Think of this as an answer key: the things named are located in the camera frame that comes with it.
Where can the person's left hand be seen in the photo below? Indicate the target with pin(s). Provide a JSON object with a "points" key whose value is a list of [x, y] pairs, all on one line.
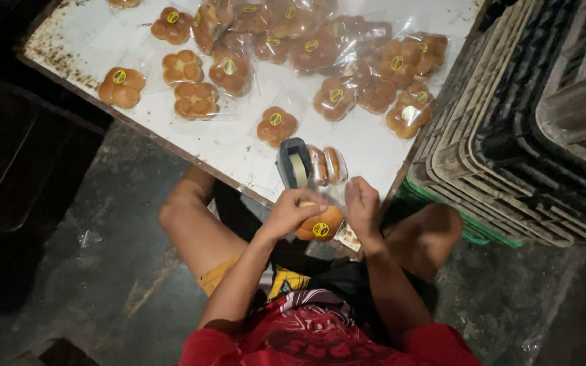
{"points": [[285, 213]]}

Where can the person's right hand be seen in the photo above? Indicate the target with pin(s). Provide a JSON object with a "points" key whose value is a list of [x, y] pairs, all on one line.
{"points": [[365, 213]]}

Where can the person's left fingers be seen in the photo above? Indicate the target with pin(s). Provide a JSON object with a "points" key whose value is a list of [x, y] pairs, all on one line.
{"points": [[311, 201]]}

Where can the person's right fingers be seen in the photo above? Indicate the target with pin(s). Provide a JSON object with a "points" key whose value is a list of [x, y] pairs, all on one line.
{"points": [[358, 190]]}

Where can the round bun packet yellow sticker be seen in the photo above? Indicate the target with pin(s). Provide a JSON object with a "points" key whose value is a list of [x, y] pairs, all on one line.
{"points": [[321, 226]]}

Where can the clear bag with two buns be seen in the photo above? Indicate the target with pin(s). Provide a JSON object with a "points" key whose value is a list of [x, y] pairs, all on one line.
{"points": [[326, 165]]}

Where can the grey tape dispenser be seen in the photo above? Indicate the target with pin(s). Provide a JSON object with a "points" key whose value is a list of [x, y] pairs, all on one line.
{"points": [[294, 163]]}

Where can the person's yellow black shorts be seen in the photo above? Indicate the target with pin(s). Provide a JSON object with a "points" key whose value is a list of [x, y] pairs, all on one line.
{"points": [[293, 279]]}

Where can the person's right leg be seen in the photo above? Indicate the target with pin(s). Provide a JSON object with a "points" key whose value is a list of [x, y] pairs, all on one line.
{"points": [[425, 236]]}

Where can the person's leg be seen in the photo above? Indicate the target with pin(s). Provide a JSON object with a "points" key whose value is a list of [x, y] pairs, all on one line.
{"points": [[196, 228], [425, 236]]}

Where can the person's left leg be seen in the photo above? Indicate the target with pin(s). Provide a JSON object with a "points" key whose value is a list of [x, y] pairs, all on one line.
{"points": [[196, 228]]}

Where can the green plastic crate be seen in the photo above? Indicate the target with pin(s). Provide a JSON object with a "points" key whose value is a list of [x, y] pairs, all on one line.
{"points": [[476, 231]]}

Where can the person's red printed shirt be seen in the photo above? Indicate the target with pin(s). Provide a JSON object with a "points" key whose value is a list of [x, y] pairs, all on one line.
{"points": [[323, 335]]}

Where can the heap of bagged flower buns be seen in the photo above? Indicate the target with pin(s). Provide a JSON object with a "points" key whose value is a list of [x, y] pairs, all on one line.
{"points": [[293, 51]]}

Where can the stack of grey plastic crates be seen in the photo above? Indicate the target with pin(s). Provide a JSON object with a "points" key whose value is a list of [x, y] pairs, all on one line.
{"points": [[527, 127]]}

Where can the clear plastic scrap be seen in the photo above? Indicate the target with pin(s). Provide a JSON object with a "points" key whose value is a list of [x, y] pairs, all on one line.
{"points": [[89, 238]]}

